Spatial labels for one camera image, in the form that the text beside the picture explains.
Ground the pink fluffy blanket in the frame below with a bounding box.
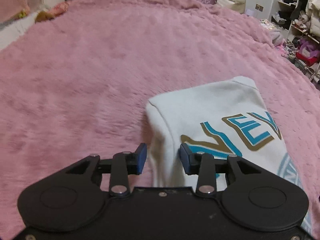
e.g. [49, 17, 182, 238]
[1, 0, 319, 239]

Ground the grey folded blanket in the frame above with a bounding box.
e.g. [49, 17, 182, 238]
[270, 29, 284, 47]

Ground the purple red plush toy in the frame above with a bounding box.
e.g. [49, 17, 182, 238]
[296, 38, 319, 67]

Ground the white bedside cabinet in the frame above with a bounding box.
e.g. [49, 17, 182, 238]
[217, 0, 246, 14]

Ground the brown plush toy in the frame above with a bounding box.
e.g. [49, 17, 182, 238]
[35, 11, 55, 23]

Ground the white shelving unit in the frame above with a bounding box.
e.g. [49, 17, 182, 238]
[270, 0, 319, 82]

